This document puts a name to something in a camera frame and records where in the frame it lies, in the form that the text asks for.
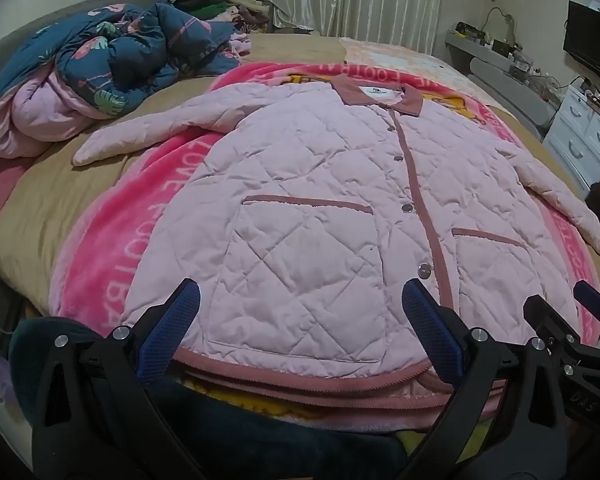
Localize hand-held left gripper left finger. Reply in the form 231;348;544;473
31;278;201;480

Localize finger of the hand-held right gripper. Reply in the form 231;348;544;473
523;293;589;357
573;279;600;327

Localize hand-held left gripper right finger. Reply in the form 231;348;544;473
401;279;569;480

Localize pink quilted jacket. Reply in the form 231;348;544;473
72;74;600;418

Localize pile of mixed clothes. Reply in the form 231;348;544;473
172;0;274;36

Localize pink printed blanket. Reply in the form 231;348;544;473
50;60;600;433

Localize person's yellow-green top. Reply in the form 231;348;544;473
396;410;487;467

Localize person's dark teal pants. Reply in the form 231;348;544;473
9;317;408;480

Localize white drawer cabinet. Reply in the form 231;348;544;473
544;84;600;187

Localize bed with tan sheet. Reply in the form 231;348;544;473
0;32;600;322

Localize dusty pink cloth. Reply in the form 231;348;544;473
0;155;37;224

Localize clutter of small electronics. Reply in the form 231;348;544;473
454;7;571;92

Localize black flat screen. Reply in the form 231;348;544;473
562;0;600;89

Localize blue floral duvet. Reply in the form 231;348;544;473
0;2;254;159

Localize grey desk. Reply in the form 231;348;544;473
445;27;518;73

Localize grey headboard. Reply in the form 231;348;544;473
0;0;174;61

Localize white curtain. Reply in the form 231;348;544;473
247;0;447;59

